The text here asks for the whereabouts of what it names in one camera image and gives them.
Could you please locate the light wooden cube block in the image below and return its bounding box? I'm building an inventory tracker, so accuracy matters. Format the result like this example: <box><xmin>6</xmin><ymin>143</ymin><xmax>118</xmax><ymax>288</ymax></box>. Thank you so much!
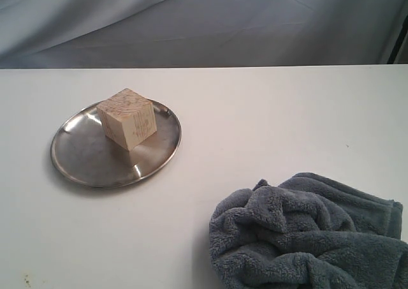
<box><xmin>96</xmin><ymin>88</ymin><xmax>157</xmax><ymax>151</ymax></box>

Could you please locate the grey fluffy towel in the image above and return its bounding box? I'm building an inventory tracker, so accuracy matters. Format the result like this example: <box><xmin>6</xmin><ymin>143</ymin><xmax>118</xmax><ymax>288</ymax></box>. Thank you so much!
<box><xmin>209</xmin><ymin>173</ymin><xmax>407</xmax><ymax>288</ymax></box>

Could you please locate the round stainless steel plate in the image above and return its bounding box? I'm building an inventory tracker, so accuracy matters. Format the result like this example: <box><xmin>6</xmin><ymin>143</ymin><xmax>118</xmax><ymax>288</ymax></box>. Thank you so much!
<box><xmin>50</xmin><ymin>101</ymin><xmax>182</xmax><ymax>189</ymax></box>

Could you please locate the grey backdrop cloth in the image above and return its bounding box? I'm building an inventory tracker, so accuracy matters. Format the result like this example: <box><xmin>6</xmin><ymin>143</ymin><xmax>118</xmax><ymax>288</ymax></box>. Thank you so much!
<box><xmin>1</xmin><ymin>0</ymin><xmax>407</xmax><ymax>68</ymax></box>

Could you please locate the dark stand at right edge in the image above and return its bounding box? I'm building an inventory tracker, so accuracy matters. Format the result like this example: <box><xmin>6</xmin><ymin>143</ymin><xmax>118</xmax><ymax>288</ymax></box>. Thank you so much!
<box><xmin>386</xmin><ymin>15</ymin><xmax>408</xmax><ymax>64</ymax></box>

